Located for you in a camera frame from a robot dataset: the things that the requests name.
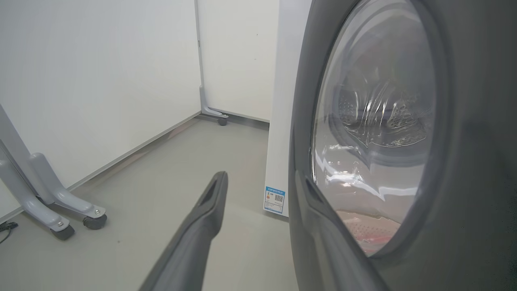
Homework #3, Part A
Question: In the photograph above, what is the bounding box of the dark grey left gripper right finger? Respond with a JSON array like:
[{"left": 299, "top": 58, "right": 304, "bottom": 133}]
[{"left": 295, "top": 171, "right": 389, "bottom": 291}]

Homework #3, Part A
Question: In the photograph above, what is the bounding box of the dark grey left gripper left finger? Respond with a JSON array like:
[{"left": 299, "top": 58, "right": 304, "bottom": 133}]
[{"left": 139, "top": 171, "right": 229, "bottom": 291}]

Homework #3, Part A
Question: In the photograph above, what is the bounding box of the black round glass washer door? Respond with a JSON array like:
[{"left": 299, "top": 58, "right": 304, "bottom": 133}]
[{"left": 288, "top": 0, "right": 517, "bottom": 291}]

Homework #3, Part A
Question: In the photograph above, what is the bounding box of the cream perforated laundry basket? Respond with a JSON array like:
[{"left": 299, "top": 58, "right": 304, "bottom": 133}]
[{"left": 335, "top": 208, "right": 400, "bottom": 256}]

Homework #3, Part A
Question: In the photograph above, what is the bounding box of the white front-load washing machine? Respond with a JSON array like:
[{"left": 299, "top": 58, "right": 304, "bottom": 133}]
[{"left": 265, "top": 0, "right": 313, "bottom": 217}]

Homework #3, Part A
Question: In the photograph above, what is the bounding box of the blue energy label sticker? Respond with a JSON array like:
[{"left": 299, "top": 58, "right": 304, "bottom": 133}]
[{"left": 264, "top": 186, "right": 286, "bottom": 215}]

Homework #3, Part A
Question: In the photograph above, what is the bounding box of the grey metal partition leg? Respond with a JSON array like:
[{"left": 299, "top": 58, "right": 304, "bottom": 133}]
[
  {"left": 199, "top": 84, "right": 229, "bottom": 119},
  {"left": 0, "top": 104, "right": 71, "bottom": 232},
  {"left": 29, "top": 152, "right": 107, "bottom": 219}
]

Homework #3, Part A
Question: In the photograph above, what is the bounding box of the white partition panel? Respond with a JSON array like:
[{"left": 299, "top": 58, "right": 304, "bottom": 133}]
[
  {"left": 196, "top": 0, "right": 280, "bottom": 122},
  {"left": 0, "top": 0, "right": 202, "bottom": 221}
]

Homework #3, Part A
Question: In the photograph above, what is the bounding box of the black floor cable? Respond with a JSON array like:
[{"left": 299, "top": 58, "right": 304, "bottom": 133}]
[{"left": 0, "top": 221, "right": 19, "bottom": 244}]

